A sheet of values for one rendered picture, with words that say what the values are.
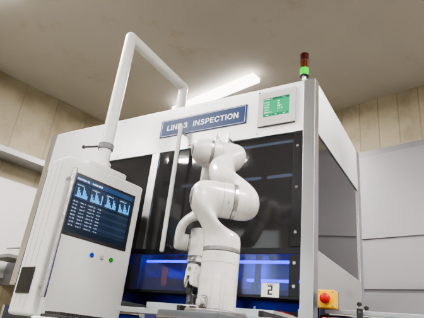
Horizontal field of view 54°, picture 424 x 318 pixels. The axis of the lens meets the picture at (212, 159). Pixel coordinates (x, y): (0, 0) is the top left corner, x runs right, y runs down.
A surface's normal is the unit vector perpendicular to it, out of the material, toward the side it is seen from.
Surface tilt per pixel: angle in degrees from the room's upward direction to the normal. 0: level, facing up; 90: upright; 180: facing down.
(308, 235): 90
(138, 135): 90
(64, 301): 90
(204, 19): 180
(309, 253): 90
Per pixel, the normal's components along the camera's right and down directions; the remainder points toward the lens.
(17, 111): 0.73, -0.20
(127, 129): -0.50, -0.39
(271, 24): -0.11, 0.91
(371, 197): -0.68, -0.36
